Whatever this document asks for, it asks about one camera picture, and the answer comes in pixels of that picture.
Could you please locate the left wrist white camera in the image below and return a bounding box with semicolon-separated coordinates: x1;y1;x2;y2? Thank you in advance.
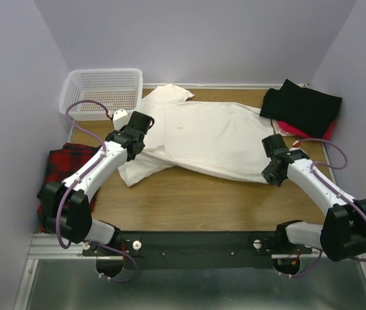
112;109;130;130

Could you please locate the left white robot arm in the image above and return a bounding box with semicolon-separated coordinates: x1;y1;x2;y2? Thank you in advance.
40;110;155;255

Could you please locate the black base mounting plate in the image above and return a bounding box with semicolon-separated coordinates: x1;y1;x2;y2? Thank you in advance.
81;229;315;271

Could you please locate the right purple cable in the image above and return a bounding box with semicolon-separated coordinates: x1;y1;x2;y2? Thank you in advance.
278;138;366;280

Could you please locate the white perforated plastic basket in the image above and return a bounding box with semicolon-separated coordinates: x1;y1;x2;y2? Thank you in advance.
59;68;143;121

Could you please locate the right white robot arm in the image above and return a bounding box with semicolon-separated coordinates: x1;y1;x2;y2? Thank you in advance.
261;134;366;262

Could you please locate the white t shirt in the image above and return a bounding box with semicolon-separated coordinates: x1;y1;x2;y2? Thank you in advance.
118;84;274;187

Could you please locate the aluminium frame rail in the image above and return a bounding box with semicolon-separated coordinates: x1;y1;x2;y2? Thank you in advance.
27;229;366;260

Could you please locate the red plaid folded shirt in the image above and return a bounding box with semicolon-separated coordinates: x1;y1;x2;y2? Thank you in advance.
37;143;99;218

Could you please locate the black folded shirt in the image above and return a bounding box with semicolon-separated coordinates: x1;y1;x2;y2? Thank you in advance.
260;79;342;138

